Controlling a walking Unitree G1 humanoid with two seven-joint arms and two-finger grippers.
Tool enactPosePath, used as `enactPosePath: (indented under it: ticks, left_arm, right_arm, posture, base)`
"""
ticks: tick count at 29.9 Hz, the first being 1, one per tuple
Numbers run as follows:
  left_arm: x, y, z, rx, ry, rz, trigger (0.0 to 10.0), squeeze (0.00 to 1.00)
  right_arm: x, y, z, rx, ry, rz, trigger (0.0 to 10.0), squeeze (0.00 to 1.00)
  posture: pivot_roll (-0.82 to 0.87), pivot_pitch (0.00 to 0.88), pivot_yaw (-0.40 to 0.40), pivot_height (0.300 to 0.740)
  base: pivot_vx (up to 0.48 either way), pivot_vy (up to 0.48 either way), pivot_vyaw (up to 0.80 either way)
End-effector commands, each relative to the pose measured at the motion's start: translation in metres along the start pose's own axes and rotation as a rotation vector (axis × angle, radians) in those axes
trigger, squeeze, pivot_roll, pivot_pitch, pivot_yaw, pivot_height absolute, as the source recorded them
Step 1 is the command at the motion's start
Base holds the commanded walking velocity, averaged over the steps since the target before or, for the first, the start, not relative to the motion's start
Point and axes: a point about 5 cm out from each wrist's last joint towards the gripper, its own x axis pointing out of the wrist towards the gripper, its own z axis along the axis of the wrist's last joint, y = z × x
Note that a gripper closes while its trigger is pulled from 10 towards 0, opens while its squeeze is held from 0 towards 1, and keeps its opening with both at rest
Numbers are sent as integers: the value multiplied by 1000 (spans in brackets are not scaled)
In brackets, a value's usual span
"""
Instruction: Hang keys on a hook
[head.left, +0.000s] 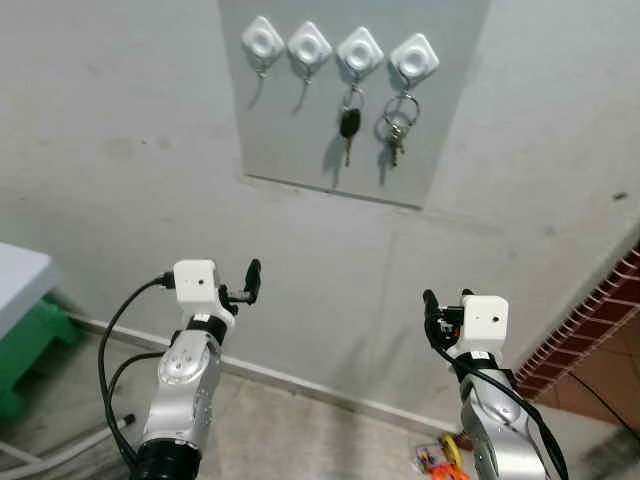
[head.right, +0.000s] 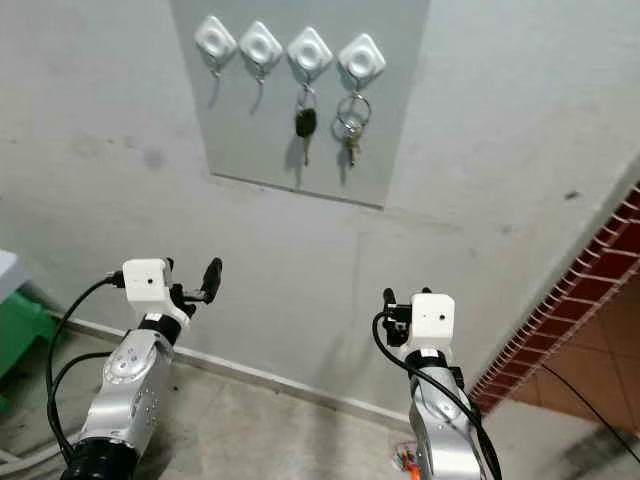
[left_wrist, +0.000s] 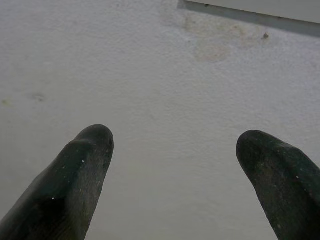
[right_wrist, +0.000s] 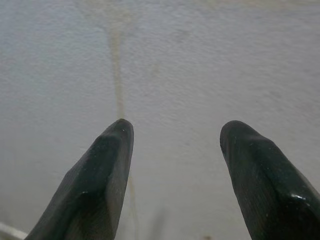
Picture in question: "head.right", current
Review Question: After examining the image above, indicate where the grey hook board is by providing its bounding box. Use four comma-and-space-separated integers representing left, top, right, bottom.
170, 0, 431, 209

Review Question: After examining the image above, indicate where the orange colourful small item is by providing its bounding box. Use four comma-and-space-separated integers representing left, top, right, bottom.
395, 442, 423, 477

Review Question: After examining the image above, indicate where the green plastic stool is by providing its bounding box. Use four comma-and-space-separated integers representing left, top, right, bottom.
0, 290, 61, 401

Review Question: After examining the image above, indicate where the black car key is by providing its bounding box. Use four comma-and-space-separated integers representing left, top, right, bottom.
295, 85, 318, 167

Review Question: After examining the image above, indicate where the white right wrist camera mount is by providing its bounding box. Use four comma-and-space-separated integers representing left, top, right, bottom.
405, 290, 459, 354

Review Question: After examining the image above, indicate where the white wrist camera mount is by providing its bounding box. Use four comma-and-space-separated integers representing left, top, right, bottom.
122, 258, 190, 323
405, 290, 459, 354

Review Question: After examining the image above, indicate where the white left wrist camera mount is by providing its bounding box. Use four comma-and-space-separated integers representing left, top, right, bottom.
122, 258, 190, 323

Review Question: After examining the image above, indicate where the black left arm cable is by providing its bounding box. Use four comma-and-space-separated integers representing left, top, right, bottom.
46, 277, 126, 471

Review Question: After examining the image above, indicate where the silver key bunch on ring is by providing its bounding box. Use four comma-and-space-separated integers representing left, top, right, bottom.
336, 92, 372, 168

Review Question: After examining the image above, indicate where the thin black floor cable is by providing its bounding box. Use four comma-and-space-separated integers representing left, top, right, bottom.
540, 362, 640, 441

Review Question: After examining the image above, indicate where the white floor cable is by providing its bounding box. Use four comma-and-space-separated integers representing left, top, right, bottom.
0, 448, 61, 475

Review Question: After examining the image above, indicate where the white square wall hook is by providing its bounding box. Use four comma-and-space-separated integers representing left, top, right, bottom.
194, 14, 238, 79
287, 25, 334, 87
238, 21, 283, 86
337, 33, 387, 96

